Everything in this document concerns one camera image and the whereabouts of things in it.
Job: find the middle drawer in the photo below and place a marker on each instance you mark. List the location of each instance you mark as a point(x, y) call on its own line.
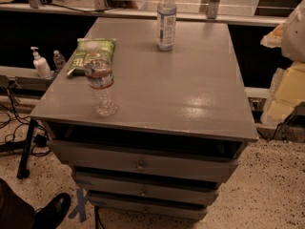
point(144, 188)

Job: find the blue label plastic bottle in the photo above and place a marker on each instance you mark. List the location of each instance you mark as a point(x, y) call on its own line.
point(166, 18)

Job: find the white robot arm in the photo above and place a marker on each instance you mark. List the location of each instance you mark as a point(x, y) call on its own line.
point(287, 90)

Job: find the dark trouser leg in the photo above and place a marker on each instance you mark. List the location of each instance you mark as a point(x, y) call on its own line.
point(15, 213)

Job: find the drawer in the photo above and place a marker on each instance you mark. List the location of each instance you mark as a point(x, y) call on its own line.
point(149, 206)
point(98, 157)
point(144, 188)

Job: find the grey drawer cabinet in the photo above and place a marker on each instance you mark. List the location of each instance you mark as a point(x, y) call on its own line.
point(189, 102)

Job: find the black shoe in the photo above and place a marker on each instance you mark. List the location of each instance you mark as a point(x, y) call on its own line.
point(53, 213)

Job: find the black stand leg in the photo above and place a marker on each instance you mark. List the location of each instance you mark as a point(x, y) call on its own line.
point(23, 171)

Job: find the white pump dispenser bottle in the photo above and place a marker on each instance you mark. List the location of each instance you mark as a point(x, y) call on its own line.
point(40, 64)

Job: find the green Kettle chips bag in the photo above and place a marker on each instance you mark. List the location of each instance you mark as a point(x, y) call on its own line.
point(76, 66)

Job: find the blue tape cross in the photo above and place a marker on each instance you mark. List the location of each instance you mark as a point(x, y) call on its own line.
point(80, 209)

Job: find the top drawer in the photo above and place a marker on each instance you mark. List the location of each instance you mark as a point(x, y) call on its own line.
point(98, 157)

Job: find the clear water bottle red label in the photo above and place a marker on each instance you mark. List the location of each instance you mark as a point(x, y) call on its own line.
point(97, 67)

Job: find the bottom drawer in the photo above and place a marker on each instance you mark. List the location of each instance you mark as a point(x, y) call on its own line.
point(149, 206)

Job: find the small clear bottle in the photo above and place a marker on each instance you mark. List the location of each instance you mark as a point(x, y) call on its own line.
point(59, 60)

